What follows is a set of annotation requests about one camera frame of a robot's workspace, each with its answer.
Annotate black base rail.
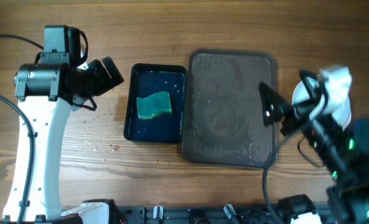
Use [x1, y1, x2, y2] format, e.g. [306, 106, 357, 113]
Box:
[118, 204, 275, 224]

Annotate green yellow sponge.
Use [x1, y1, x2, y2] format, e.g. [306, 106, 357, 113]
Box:
[136, 91, 172, 120]

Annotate brown serving tray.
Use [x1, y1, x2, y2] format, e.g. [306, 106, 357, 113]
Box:
[182, 49, 277, 169]

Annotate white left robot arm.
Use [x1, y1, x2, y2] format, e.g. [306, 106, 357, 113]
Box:
[2, 57, 124, 223]

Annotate white plate top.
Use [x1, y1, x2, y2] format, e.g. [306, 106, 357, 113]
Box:
[292, 82, 352, 129]

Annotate black water tray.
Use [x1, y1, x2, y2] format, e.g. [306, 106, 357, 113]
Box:
[123, 63, 187, 144]

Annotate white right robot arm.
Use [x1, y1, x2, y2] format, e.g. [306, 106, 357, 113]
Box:
[259, 81, 369, 223]

